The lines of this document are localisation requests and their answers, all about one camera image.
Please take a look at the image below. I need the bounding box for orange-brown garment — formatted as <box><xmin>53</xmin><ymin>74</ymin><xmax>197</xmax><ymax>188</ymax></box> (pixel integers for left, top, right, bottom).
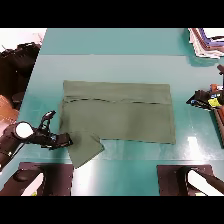
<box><xmin>0</xmin><ymin>94</ymin><xmax>20</xmax><ymax>123</ymax></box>

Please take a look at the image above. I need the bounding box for pale pink garment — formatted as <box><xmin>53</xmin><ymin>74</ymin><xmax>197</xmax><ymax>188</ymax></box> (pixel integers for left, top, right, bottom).
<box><xmin>187</xmin><ymin>27</ymin><xmax>224</xmax><ymax>61</ymax></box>

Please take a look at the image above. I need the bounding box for white garment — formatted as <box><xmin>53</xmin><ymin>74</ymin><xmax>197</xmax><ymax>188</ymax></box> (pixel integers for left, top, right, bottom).
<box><xmin>202</xmin><ymin>27</ymin><xmax>224</xmax><ymax>42</ymax></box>

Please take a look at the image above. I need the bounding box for purple garment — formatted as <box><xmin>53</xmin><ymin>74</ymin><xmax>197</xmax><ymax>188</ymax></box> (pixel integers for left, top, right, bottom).
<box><xmin>196</xmin><ymin>27</ymin><xmax>224</xmax><ymax>48</ymax></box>

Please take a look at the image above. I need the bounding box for green T-shirt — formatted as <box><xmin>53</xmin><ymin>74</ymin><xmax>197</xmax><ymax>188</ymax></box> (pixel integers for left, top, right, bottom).
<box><xmin>58</xmin><ymin>79</ymin><xmax>177</xmax><ymax>170</ymax></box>

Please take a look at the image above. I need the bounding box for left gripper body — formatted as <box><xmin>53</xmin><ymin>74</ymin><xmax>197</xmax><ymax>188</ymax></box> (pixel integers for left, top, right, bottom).
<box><xmin>48</xmin><ymin>131</ymin><xmax>74</xmax><ymax>150</ymax></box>

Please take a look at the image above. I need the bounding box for yellow garment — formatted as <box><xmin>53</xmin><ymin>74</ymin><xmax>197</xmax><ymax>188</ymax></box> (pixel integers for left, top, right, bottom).
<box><xmin>207</xmin><ymin>97</ymin><xmax>223</xmax><ymax>109</ymax></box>

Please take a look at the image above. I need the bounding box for heap of clothes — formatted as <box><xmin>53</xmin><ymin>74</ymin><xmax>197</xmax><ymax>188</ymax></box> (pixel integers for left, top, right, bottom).
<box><xmin>0</xmin><ymin>42</ymin><xmax>42</xmax><ymax>111</ymax></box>

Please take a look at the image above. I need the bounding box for brown garment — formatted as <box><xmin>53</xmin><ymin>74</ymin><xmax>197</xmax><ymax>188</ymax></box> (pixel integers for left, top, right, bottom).
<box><xmin>191</xmin><ymin>27</ymin><xmax>224</xmax><ymax>54</ymax></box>

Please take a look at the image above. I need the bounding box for red-brown garment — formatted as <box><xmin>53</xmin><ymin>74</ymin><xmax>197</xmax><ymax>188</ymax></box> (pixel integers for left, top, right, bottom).
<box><xmin>213</xmin><ymin>105</ymin><xmax>224</xmax><ymax>148</ymax></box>

